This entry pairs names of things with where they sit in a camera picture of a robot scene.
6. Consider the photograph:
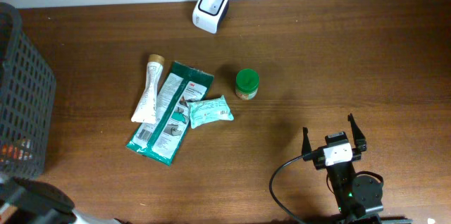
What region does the dark grey plastic basket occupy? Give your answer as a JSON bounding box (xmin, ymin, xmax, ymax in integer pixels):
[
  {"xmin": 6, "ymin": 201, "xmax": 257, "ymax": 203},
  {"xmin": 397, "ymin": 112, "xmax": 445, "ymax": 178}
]
[{"xmin": 1, "ymin": 2, "xmax": 56, "ymax": 179}]

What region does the green white wipes package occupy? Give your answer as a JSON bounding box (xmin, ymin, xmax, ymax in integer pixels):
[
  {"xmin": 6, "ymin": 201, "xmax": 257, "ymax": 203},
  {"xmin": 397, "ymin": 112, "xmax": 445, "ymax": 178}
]
[{"xmin": 126, "ymin": 61, "xmax": 214, "ymax": 166}]

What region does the teal tissue pack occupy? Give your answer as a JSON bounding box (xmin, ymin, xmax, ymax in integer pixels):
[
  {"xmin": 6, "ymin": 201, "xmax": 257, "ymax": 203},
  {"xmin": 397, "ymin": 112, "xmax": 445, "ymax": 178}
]
[{"xmin": 187, "ymin": 96, "xmax": 234, "ymax": 129}]

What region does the small orange box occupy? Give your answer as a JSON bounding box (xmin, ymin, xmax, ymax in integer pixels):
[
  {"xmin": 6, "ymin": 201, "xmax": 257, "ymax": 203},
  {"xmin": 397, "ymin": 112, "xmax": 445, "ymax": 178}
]
[{"xmin": 1, "ymin": 139, "xmax": 33, "ymax": 163}]

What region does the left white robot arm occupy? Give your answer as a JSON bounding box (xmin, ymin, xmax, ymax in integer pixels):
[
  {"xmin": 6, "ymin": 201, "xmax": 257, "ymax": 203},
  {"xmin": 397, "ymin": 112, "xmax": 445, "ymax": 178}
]
[{"xmin": 1, "ymin": 173, "xmax": 122, "ymax": 224}]

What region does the green lid jar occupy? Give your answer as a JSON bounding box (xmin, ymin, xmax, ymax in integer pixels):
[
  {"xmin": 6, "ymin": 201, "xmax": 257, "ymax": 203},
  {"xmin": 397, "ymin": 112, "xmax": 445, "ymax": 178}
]
[{"xmin": 235, "ymin": 68, "xmax": 259, "ymax": 100}]

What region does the white barcode scanner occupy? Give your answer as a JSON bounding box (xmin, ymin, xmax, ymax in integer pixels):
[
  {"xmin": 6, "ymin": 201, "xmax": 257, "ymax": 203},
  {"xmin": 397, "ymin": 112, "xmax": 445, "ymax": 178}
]
[{"xmin": 192, "ymin": 0, "xmax": 229, "ymax": 34}]

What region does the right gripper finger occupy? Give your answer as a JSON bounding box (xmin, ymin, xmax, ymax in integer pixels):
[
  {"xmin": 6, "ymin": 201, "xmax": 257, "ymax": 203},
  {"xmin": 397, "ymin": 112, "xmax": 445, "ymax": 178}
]
[
  {"xmin": 302, "ymin": 127, "xmax": 312, "ymax": 161},
  {"xmin": 347, "ymin": 113, "xmax": 367, "ymax": 152}
]

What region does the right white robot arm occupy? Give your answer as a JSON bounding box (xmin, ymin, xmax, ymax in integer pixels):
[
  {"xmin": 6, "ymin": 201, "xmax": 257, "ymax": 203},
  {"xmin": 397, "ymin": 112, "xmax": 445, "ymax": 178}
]
[{"xmin": 302, "ymin": 114, "xmax": 413, "ymax": 223}]

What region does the white tube gold cap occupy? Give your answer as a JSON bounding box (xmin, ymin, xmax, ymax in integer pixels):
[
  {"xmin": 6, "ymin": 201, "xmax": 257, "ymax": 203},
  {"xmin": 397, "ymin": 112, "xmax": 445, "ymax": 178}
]
[{"xmin": 131, "ymin": 54, "xmax": 165, "ymax": 124}]

